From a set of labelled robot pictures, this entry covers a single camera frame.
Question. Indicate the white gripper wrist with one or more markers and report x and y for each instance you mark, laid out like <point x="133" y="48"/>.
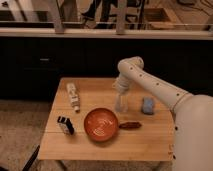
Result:
<point x="122" y="84"/>

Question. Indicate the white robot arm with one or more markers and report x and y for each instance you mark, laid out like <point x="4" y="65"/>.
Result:
<point x="193" y="137"/>

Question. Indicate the blue sponge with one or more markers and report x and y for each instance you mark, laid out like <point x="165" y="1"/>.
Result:
<point x="148" y="106"/>

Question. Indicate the brown chili pepper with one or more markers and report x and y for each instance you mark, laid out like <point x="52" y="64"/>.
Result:
<point x="130" y="125"/>

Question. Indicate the orange patterned bowl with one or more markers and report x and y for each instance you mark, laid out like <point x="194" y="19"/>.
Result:
<point x="101" y="124"/>

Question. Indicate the white tube bottle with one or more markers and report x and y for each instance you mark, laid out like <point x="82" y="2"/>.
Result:
<point x="73" y="97"/>

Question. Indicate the dark cabinet counter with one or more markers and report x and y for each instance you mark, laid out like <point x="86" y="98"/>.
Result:
<point x="32" y="64"/>

